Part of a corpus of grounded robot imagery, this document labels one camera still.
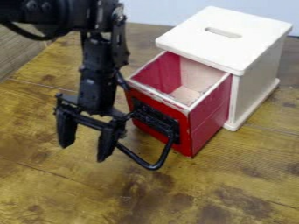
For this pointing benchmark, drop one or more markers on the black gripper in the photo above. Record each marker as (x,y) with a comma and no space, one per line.
(100,76)

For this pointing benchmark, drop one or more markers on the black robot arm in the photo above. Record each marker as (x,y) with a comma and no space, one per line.
(99,20)

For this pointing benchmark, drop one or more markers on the red wooden drawer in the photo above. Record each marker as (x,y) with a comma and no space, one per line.
(187,92)

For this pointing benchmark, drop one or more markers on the white wooden box cabinet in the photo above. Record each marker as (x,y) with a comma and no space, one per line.
(240,44)

